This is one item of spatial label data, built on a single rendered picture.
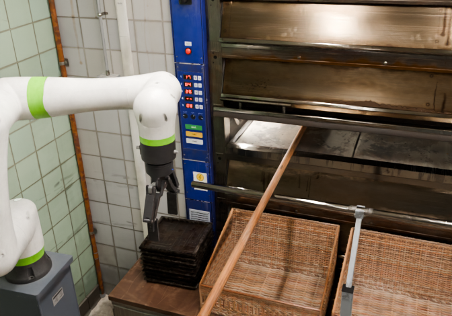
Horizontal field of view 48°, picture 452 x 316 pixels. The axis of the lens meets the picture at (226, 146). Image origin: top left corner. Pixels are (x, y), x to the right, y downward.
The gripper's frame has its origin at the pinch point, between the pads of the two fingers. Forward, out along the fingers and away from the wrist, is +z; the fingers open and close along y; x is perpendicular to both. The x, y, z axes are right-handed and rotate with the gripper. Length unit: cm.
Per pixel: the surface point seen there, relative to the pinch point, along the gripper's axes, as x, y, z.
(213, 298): 13.7, -1.5, 25.4
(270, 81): 8, -107, -9
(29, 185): -107, -74, 45
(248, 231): 15.3, -37.1, 24.8
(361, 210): 53, -66, 27
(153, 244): -42, -75, 68
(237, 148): -8, -108, 28
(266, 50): 5, -107, -23
